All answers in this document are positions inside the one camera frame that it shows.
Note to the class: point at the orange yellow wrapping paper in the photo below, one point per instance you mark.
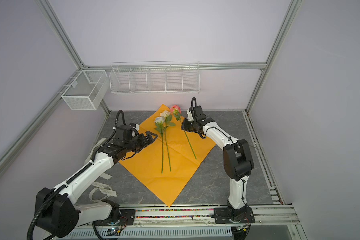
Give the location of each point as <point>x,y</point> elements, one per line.
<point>167,165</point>

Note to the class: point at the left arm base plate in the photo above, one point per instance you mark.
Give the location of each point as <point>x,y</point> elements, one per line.
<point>123,216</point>

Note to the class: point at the small white mesh basket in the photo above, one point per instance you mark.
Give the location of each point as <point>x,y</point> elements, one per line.
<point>87,90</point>

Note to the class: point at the white fake rose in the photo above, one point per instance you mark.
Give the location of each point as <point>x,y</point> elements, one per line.
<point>160,128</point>

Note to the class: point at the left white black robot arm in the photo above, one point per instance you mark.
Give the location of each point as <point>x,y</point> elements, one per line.
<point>56,210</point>

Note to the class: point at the cream printed ribbon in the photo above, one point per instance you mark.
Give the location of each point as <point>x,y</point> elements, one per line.
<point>105,190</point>

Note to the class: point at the aluminium mounting rail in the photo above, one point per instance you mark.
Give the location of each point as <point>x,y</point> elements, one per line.
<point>201,215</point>

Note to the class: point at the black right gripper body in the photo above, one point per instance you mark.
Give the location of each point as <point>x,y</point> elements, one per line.
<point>190,126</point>

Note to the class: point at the pink fake rose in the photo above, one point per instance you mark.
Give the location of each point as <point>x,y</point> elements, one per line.
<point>176,112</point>

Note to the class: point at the long white wire basket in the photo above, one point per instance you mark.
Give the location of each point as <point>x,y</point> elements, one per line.
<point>155,77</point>

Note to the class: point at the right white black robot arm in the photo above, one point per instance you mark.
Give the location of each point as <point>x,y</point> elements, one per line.
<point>237,157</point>

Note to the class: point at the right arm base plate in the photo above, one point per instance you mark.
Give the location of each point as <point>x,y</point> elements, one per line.
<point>228,215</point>

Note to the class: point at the white vent grille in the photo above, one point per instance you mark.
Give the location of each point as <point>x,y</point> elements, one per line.
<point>167,233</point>

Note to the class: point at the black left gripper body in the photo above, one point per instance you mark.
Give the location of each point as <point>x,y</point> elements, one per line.
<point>136,144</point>

